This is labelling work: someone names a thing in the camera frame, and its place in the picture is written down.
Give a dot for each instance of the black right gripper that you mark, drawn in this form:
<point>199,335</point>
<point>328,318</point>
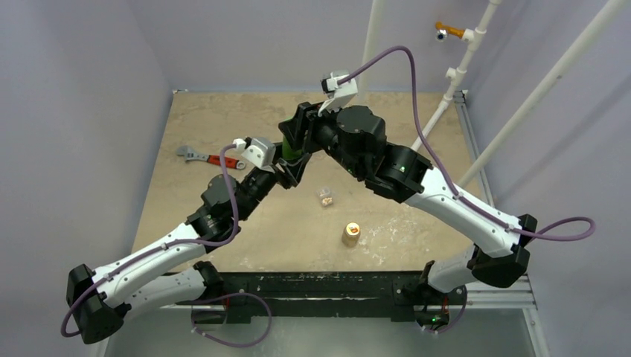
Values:
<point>303,125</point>

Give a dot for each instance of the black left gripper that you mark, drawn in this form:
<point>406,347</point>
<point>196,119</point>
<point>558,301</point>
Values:
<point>287,175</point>

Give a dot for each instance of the green pill bottle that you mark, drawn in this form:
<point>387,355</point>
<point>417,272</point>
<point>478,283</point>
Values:
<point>288,153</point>

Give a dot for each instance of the clear plastic pill organizer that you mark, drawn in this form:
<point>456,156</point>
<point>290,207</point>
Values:
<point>325,196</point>

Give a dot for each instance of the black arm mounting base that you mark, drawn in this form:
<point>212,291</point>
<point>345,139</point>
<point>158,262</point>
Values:
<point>399,296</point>

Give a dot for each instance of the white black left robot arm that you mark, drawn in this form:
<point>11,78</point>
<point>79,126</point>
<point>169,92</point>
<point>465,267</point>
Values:
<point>101,299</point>

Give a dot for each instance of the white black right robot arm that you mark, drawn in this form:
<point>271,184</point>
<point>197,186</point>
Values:
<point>356,139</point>

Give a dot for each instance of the amber pill bottle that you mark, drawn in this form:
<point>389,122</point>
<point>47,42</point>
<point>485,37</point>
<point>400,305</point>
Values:
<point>351,234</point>

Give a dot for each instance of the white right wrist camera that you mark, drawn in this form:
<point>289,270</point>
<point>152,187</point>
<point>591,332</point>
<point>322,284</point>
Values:
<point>339,91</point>

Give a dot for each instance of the red handled adjustable wrench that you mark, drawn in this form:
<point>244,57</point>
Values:
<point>190,154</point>

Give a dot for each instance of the aluminium extrusion frame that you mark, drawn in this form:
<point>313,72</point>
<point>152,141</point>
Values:
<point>355,138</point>

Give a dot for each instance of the white PVC pipe frame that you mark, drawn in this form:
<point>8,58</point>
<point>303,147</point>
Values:
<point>576,140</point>

